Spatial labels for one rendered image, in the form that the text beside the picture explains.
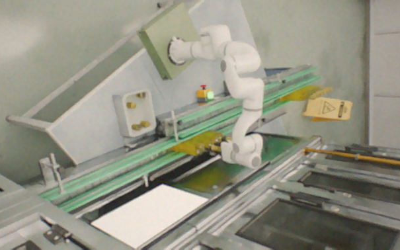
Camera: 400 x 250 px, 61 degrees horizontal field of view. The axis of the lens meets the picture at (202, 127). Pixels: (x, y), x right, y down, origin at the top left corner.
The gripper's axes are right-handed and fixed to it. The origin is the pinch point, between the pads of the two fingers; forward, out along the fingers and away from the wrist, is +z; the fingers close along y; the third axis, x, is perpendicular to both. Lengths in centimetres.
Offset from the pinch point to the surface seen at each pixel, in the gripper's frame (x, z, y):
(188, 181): 18.6, 2.1, -12.8
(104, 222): 64, -5, -13
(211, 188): 15.2, -13.4, -12.9
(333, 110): -301, 154, -66
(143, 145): 31.4, 21.2, 5.7
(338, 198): -19, -57, -15
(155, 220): 47, -19, -13
